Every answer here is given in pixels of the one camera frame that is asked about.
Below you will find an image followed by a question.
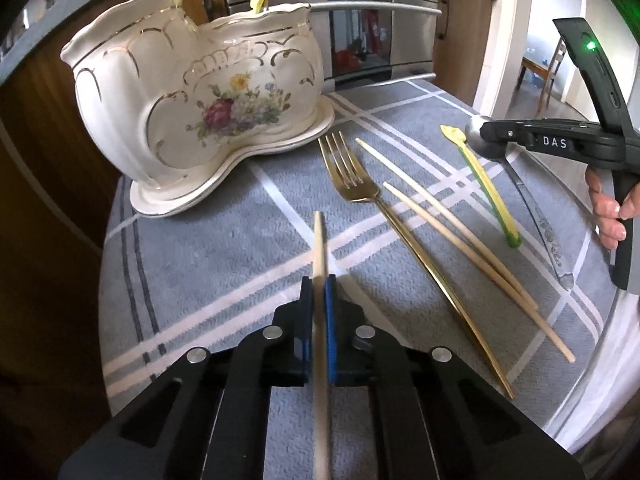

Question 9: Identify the white ceramic holder tray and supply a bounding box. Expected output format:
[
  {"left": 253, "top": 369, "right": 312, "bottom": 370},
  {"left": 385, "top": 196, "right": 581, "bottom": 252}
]
[{"left": 130, "top": 97, "right": 336, "bottom": 219}]

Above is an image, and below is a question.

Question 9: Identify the person's right hand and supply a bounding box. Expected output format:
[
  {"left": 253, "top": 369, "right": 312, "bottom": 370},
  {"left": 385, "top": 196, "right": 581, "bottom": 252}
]
[{"left": 585, "top": 167, "right": 640, "bottom": 252}]

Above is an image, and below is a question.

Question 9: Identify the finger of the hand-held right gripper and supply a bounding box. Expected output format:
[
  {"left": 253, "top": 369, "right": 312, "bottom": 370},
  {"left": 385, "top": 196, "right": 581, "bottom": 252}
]
[{"left": 478, "top": 118, "right": 530, "bottom": 160}]

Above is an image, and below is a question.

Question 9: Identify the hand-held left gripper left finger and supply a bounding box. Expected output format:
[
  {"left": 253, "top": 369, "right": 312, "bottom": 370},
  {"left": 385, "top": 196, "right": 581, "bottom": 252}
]
[{"left": 57, "top": 275, "right": 316, "bottom": 480}]

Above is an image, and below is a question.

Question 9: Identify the stainless steel built-in oven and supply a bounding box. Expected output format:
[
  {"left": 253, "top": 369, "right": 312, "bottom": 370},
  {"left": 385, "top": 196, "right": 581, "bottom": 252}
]
[{"left": 221, "top": 0, "right": 446, "bottom": 95}]

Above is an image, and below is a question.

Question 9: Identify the wooden dining table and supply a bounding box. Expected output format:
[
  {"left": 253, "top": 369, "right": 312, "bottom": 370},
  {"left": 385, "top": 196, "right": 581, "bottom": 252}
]
[{"left": 517, "top": 54, "right": 556, "bottom": 96}]

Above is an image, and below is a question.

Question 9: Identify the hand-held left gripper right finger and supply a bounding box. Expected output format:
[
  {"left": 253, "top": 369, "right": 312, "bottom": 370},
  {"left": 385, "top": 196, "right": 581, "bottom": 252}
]
[{"left": 324, "top": 273, "right": 584, "bottom": 480}]

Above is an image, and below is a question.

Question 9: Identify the wooden chair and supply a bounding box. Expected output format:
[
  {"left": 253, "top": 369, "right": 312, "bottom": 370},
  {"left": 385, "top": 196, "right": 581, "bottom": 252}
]
[{"left": 537, "top": 37, "right": 571, "bottom": 111}]

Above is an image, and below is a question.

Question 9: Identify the grey plaid cloth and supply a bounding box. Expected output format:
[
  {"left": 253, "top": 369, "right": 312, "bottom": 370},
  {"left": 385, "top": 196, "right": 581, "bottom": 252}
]
[{"left": 97, "top": 77, "right": 622, "bottom": 480}]

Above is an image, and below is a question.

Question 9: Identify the yellow green plastic spoon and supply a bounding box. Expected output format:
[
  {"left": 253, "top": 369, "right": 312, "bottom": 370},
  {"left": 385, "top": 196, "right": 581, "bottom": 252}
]
[{"left": 439, "top": 124, "right": 522, "bottom": 250}]

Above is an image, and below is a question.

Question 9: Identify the silver slotted spoon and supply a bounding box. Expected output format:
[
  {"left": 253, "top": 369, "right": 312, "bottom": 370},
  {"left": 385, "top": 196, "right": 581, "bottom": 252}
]
[{"left": 464, "top": 114, "right": 575, "bottom": 292}]

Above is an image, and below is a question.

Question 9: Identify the gold fork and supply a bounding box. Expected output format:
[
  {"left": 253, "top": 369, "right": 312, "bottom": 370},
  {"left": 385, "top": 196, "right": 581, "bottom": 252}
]
[{"left": 318, "top": 131, "right": 516, "bottom": 401}]

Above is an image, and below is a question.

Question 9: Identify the wooden chopstick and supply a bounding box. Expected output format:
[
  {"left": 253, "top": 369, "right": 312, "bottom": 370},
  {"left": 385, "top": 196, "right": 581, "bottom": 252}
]
[
  {"left": 354, "top": 138, "right": 540, "bottom": 311},
  {"left": 310, "top": 210, "right": 335, "bottom": 480},
  {"left": 382, "top": 181, "right": 577, "bottom": 364}
]

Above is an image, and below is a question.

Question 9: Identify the white floral ceramic utensil holder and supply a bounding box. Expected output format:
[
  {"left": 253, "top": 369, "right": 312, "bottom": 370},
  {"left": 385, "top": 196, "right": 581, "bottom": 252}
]
[{"left": 60, "top": 0, "right": 325, "bottom": 184}]

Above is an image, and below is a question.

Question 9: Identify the person's white clothing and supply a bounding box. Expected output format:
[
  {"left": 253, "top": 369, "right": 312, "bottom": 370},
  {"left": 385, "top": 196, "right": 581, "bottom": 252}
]
[{"left": 545, "top": 280, "right": 640, "bottom": 447}]

